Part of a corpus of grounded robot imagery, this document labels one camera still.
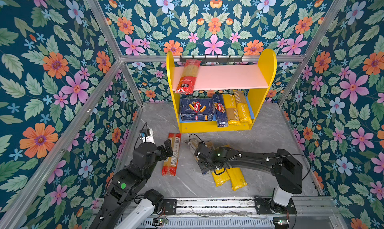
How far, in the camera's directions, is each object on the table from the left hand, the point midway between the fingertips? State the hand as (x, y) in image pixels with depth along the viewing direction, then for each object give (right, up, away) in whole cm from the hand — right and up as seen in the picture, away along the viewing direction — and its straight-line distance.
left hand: (164, 139), depth 65 cm
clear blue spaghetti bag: (+11, -7, +24) cm, 27 cm away
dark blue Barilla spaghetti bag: (+28, +14, +26) cm, 40 cm away
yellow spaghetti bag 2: (+26, -24, +15) cm, 38 cm away
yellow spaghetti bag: (+35, +19, +31) cm, 50 cm away
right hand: (+16, -16, +16) cm, 28 cm away
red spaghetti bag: (-2, -19, +19) cm, 27 cm away
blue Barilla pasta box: (+13, +15, +23) cm, 31 cm away
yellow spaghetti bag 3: (+36, -23, +15) cm, 46 cm away
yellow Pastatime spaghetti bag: (+42, +17, +28) cm, 53 cm away
